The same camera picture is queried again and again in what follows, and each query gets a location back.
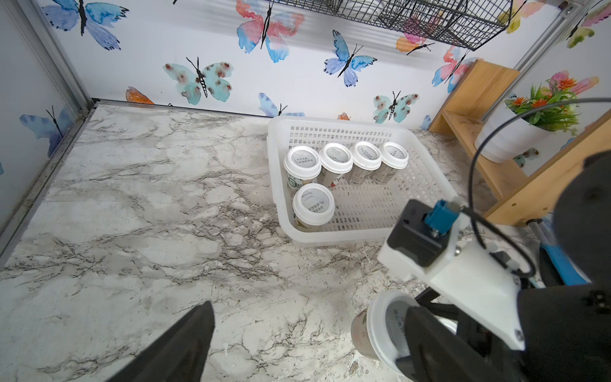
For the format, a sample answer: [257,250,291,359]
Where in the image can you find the blue grey glove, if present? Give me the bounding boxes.
[526,219,591,287]

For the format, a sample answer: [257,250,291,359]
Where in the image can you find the wooden corner shelf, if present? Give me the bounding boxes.
[429,59,610,226]

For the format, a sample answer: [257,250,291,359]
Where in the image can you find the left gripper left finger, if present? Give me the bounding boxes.
[110,301,215,381]

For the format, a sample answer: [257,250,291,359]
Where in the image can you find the white plastic basket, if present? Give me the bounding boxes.
[267,116,458,246]

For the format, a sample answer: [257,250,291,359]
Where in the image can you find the yogurt cup front row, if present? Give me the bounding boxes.
[350,290,459,378]
[292,183,336,232]

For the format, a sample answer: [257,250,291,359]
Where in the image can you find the black wire wall basket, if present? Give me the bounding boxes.
[281,0,514,51]

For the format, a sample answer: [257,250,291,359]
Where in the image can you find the yogurt cup back row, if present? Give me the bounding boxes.
[284,146,322,191]
[317,143,353,188]
[371,142,409,184]
[346,141,382,185]

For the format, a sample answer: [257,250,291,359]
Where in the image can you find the potted plant orange flowers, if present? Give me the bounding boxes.
[474,70,587,163]

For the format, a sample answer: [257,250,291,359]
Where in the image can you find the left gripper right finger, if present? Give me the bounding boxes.
[396,307,504,381]

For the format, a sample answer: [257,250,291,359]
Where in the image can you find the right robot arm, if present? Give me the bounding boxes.
[397,152,610,381]

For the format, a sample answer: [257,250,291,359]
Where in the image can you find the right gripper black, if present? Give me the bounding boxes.
[414,283,611,382]

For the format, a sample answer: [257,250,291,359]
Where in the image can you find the yogurt cup row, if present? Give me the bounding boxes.
[350,290,459,378]
[346,141,382,185]
[371,142,409,184]
[317,143,353,188]
[292,183,336,232]
[284,146,322,191]

